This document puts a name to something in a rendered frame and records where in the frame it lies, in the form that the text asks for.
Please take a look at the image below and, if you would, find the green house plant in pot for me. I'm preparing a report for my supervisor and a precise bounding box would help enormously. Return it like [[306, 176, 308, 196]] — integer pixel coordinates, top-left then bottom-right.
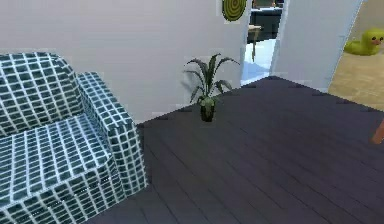
[[183, 53, 240, 123]]

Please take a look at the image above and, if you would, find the wooden table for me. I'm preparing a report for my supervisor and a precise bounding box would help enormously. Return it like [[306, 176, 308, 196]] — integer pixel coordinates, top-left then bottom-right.
[[247, 24, 263, 63]]

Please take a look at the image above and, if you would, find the dark blue cupboard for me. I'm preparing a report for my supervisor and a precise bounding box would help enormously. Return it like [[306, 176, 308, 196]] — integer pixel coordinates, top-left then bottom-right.
[[249, 6, 284, 40]]

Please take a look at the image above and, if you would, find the dark green checked sofa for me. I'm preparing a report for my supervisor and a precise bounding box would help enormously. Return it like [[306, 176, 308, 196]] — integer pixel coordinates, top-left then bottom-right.
[[0, 51, 148, 224]]

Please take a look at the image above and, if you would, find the brown wooden furniture leg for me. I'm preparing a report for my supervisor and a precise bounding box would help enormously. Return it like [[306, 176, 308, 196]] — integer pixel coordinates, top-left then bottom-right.
[[371, 118, 384, 145]]

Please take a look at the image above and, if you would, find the yellow green duck toy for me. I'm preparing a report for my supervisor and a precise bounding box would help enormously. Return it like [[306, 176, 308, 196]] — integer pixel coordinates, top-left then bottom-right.
[[343, 28, 384, 57]]

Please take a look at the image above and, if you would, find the green round spiral wall picture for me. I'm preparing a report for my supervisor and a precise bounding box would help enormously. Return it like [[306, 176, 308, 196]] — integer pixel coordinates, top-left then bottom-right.
[[221, 0, 248, 23]]

